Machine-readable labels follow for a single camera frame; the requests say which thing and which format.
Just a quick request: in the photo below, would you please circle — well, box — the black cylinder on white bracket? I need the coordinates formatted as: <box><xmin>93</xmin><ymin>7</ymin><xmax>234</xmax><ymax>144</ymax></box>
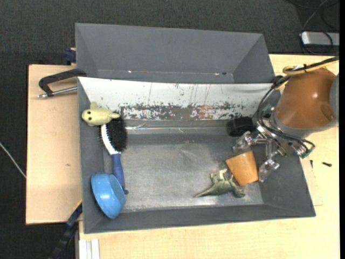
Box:
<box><xmin>226</xmin><ymin>116</ymin><xmax>256</xmax><ymax>138</ymax></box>

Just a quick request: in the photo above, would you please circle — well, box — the yellow-green plush toy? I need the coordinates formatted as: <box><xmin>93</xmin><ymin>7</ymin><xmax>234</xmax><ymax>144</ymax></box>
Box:
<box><xmin>81</xmin><ymin>101</ymin><xmax>121</xmax><ymax>127</ymax></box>

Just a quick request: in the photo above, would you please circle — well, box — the green toy dinosaur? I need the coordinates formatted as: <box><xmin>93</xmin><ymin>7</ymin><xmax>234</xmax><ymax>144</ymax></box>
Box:
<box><xmin>194</xmin><ymin>168</ymin><xmax>247</xmax><ymax>199</ymax></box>

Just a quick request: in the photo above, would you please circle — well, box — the black hairbrush with blue handle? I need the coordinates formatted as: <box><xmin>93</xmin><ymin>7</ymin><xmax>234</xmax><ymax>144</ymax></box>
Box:
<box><xmin>100</xmin><ymin>117</ymin><xmax>130</xmax><ymax>195</ymax></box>

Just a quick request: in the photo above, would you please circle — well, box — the grey metal bin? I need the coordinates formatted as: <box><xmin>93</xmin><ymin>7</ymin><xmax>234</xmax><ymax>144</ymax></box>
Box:
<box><xmin>74</xmin><ymin>22</ymin><xmax>317</xmax><ymax>235</ymax></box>

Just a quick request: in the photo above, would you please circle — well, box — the orange cup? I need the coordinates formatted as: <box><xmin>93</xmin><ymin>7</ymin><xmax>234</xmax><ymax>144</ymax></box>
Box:
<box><xmin>225</xmin><ymin>150</ymin><xmax>260</xmax><ymax>187</ymax></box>

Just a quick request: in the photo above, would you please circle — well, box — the pale cardboard board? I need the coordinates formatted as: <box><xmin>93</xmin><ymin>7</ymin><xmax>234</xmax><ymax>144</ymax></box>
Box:
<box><xmin>25</xmin><ymin>64</ymin><xmax>83</xmax><ymax>226</ymax></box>

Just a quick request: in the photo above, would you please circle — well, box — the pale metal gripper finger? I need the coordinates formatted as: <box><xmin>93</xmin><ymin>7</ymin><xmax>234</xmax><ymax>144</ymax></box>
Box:
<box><xmin>258</xmin><ymin>144</ymin><xmax>281</xmax><ymax>183</ymax></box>
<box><xmin>232</xmin><ymin>131</ymin><xmax>268</xmax><ymax>154</ymax></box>

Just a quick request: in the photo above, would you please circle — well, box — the blue bowl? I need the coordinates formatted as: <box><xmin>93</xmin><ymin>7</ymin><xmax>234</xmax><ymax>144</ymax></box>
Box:
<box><xmin>90</xmin><ymin>172</ymin><xmax>127</xmax><ymax>220</ymax></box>

